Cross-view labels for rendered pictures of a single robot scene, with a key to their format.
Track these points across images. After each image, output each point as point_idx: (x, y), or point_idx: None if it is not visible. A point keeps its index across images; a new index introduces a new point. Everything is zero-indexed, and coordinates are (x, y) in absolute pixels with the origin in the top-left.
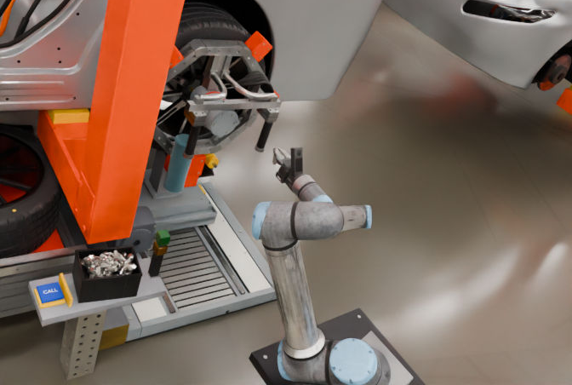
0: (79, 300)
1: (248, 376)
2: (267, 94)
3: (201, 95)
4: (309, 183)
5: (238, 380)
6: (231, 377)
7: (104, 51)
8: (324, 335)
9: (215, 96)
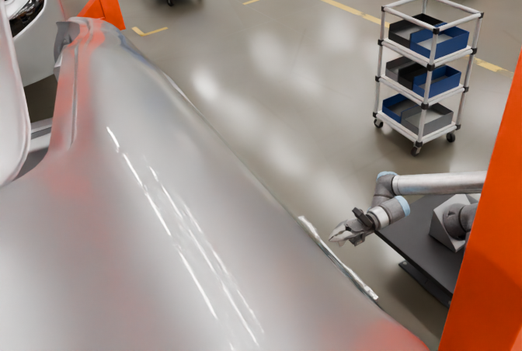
0: None
1: (426, 325)
2: (308, 224)
3: (363, 284)
4: (385, 210)
5: (433, 333)
6: (433, 338)
7: (520, 346)
8: (415, 251)
9: (353, 270)
